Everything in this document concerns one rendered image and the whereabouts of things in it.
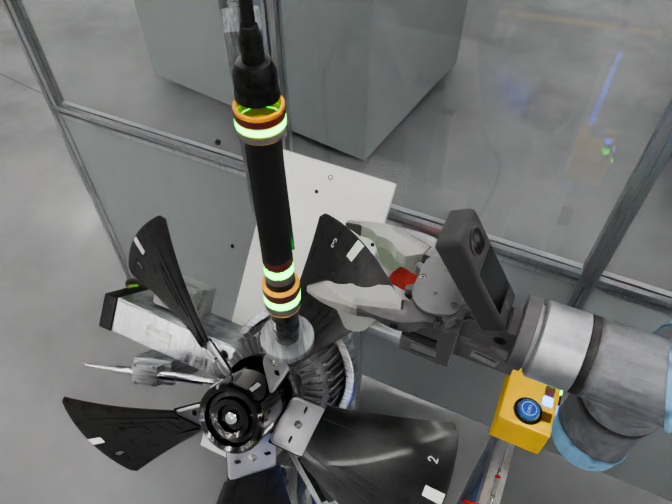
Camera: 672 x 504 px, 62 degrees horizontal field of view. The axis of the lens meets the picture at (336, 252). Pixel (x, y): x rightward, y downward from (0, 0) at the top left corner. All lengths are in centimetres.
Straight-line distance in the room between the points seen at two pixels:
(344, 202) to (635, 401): 71
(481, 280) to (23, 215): 299
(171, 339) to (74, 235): 197
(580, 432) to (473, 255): 23
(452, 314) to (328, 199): 64
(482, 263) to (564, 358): 11
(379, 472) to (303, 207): 52
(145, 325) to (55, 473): 129
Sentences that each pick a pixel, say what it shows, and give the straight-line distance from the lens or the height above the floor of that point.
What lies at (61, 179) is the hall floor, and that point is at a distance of 345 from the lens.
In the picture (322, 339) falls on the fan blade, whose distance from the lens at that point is 87.
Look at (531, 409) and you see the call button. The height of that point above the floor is 108.
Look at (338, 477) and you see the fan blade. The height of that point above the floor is 118.
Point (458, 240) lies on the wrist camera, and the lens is 46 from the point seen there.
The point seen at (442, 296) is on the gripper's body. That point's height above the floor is 167.
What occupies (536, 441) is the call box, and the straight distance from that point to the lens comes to 120.
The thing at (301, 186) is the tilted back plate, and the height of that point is 132.
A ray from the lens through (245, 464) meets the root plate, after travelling 106.
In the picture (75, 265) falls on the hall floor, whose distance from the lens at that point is 297.
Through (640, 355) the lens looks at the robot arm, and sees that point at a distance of 54.
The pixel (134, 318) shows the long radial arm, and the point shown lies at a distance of 123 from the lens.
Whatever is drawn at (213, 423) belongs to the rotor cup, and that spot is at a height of 120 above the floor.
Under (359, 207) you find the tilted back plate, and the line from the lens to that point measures 110.
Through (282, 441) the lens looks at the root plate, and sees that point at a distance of 98.
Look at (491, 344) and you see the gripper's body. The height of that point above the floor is 162.
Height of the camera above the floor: 209
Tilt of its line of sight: 50 degrees down
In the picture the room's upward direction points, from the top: straight up
